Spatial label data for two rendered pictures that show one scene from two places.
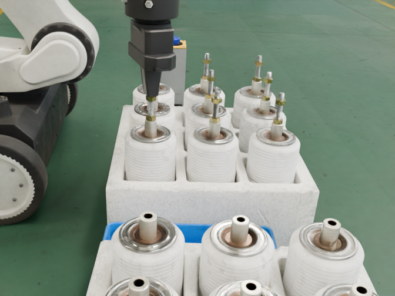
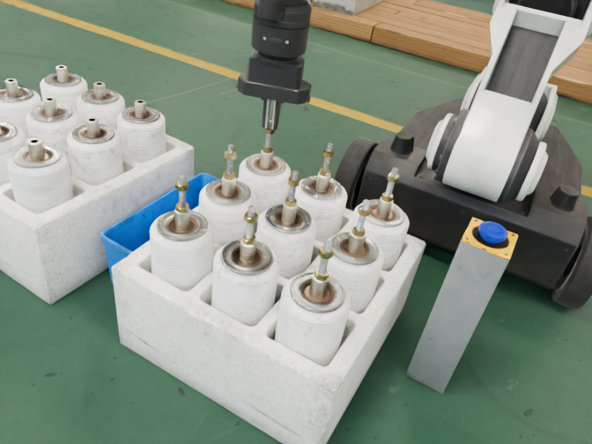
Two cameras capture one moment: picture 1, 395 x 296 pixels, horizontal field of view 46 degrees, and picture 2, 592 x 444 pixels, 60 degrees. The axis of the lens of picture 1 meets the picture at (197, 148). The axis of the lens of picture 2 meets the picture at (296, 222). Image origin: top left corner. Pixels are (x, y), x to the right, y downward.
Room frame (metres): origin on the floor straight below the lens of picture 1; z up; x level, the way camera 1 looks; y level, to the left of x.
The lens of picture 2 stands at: (1.24, -0.59, 0.73)
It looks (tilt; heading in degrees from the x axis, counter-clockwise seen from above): 36 degrees down; 119
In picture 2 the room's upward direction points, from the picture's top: 9 degrees clockwise
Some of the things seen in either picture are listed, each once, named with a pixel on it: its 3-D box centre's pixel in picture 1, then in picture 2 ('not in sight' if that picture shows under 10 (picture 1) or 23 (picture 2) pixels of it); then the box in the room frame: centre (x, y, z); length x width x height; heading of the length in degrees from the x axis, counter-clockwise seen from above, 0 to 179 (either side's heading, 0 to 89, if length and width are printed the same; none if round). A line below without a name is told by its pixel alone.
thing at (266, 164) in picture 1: (269, 178); (182, 270); (0.80, -0.15, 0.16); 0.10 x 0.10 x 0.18
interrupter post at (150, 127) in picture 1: (150, 127); (266, 159); (0.78, 0.09, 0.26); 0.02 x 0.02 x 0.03
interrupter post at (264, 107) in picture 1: (264, 106); (247, 250); (0.92, -0.14, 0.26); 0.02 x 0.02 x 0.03
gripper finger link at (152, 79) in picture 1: (153, 80); (264, 108); (0.77, 0.08, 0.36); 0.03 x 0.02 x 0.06; 116
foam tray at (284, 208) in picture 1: (204, 176); (277, 291); (0.91, -0.02, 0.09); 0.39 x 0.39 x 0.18; 5
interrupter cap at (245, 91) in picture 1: (255, 92); (317, 292); (1.04, -0.13, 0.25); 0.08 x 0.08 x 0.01
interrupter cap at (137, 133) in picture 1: (150, 134); (265, 165); (0.78, 0.09, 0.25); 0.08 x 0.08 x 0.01
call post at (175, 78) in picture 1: (170, 100); (455, 312); (1.19, 0.08, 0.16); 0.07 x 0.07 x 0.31; 5
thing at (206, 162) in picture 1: (210, 177); (225, 234); (0.79, -0.03, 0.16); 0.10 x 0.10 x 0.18
